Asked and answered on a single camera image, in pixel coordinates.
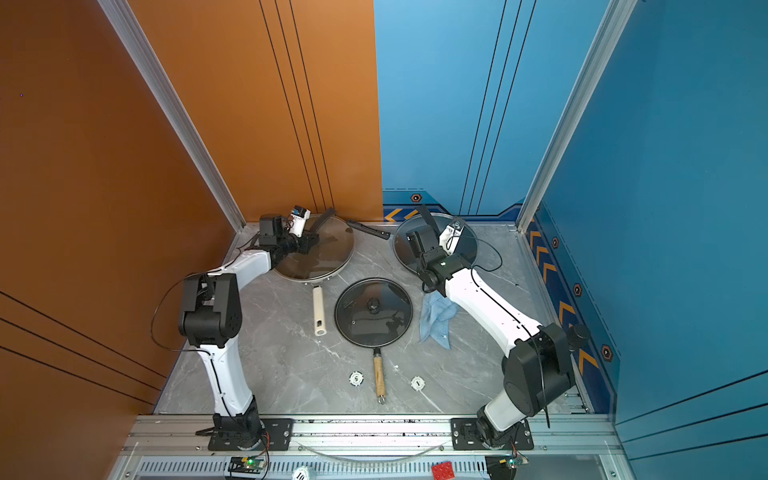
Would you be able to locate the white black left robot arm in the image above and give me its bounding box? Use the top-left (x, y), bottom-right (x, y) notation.
top-left (179, 207), bottom-right (326, 450)

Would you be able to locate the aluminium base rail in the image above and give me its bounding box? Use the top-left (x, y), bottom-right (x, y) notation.
top-left (118, 414), bottom-right (624, 459)

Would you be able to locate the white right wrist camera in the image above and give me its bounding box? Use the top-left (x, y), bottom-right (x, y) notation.
top-left (439, 220), bottom-right (465, 255)

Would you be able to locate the black wok with handle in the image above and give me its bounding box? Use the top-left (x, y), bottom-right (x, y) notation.
top-left (346, 213), bottom-right (478, 274)

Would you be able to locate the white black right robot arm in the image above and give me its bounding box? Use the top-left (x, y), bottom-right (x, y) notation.
top-left (406, 226), bottom-right (576, 449)

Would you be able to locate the green circuit board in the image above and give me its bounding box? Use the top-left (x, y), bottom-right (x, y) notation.
top-left (226, 456), bottom-right (269, 479)

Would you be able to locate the white round marker left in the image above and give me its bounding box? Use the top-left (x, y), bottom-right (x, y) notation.
top-left (348, 371), bottom-right (364, 387)

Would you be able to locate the light blue cloth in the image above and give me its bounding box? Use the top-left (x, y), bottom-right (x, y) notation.
top-left (419, 291), bottom-right (458, 350)

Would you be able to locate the glass lid with black knob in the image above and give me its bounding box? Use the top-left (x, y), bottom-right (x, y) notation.
top-left (334, 277), bottom-right (415, 348)

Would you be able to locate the glass lid on black wok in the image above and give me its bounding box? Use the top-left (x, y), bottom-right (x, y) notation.
top-left (392, 205), bottom-right (479, 274)

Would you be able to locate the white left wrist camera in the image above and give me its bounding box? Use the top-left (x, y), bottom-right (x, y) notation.
top-left (289, 205), bottom-right (311, 237)

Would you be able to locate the black pan with wooden handle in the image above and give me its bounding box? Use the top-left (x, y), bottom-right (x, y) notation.
top-left (333, 277), bottom-right (415, 405)

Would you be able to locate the white round marker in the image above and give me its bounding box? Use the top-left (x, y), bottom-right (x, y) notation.
top-left (410, 376), bottom-right (425, 392)
top-left (348, 371), bottom-right (364, 387)

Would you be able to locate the aluminium corner post right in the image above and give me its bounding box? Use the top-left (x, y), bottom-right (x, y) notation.
top-left (515, 0), bottom-right (637, 234)

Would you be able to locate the red block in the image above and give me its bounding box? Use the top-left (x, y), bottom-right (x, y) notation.
top-left (431, 461), bottom-right (456, 480)

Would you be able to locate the aluminium corner post left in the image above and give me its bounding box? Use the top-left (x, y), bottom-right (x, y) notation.
top-left (98, 0), bottom-right (246, 232)

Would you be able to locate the aluminium corner post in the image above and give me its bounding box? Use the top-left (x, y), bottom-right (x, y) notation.
top-left (515, 0), bottom-right (637, 234)
top-left (98, 0), bottom-right (246, 232)

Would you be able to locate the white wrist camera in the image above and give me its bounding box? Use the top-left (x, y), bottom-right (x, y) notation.
top-left (289, 205), bottom-right (311, 237)
top-left (439, 220), bottom-right (465, 255)

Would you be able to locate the white round marker right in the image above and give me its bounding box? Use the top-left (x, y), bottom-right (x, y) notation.
top-left (410, 376), bottom-right (425, 392)

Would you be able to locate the brown pan with cream handle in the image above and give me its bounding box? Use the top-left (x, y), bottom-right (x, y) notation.
top-left (272, 215), bottom-right (355, 337)

